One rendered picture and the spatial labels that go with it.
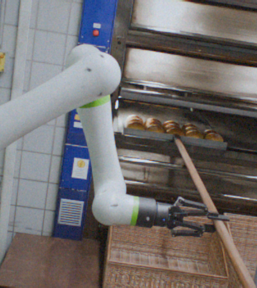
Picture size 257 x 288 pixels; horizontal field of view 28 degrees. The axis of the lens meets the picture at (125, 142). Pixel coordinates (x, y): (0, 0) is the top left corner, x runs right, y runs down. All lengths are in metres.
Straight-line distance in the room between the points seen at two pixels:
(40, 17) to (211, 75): 0.88
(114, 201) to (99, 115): 0.27
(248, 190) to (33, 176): 1.13
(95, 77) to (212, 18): 1.28
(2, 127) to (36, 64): 1.22
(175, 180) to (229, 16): 0.86
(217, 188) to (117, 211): 1.22
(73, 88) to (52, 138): 1.26
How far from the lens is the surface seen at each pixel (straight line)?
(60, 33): 2.52
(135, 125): 2.64
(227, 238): 1.53
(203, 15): 2.55
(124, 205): 1.56
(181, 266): 2.68
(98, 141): 1.60
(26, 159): 2.66
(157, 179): 2.65
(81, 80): 1.36
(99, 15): 2.48
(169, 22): 2.51
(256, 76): 2.64
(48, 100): 1.36
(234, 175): 2.31
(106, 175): 1.65
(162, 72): 2.53
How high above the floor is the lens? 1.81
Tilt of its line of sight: 15 degrees down
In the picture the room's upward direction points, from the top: 9 degrees clockwise
